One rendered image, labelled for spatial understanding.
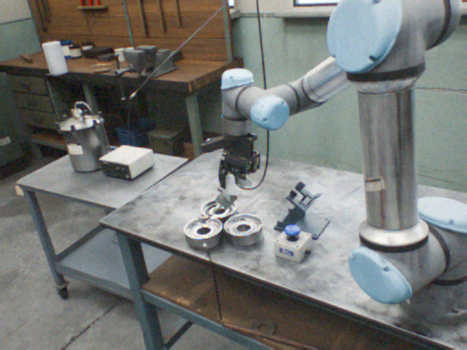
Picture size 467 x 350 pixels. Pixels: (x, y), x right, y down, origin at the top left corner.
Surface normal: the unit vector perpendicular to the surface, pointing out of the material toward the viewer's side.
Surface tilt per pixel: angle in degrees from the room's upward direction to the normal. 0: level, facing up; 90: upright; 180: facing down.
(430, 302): 72
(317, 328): 0
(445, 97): 90
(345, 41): 83
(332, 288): 0
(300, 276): 0
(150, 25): 90
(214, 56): 90
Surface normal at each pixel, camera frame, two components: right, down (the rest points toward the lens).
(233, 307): -0.11, -0.89
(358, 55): -0.84, 0.16
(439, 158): -0.57, 0.43
